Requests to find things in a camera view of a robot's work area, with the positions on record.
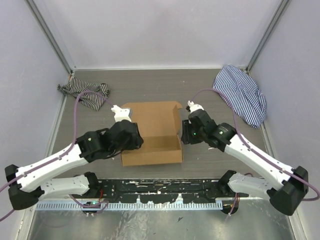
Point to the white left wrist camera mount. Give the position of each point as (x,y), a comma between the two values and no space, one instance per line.
(121,114)

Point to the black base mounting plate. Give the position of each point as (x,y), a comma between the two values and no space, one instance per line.
(158,191)

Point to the white slotted cable duct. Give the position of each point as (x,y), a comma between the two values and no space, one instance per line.
(178,205)

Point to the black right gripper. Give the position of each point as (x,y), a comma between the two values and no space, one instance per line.
(187,137)

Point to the black white striped cloth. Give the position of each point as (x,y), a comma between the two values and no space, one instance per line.
(76,86)

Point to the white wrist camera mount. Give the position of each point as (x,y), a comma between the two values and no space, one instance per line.
(121,114)
(192,107)

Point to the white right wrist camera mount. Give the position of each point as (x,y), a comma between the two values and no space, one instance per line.
(192,107)

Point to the left aluminium corner post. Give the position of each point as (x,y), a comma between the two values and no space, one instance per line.
(47,30)

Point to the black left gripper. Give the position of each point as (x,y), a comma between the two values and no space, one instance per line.
(137,142)

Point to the right aluminium corner post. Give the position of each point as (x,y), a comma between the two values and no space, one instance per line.
(279,12)

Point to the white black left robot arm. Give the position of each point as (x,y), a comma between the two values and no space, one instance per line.
(38,181)

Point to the blue white striped cloth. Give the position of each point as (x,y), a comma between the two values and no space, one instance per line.
(242,93)

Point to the aluminium corner post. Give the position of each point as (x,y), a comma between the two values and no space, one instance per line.
(279,12)
(47,30)

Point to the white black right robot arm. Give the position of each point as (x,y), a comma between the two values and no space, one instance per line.
(280,184)

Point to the brown cardboard box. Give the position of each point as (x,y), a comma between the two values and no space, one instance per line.
(159,124)

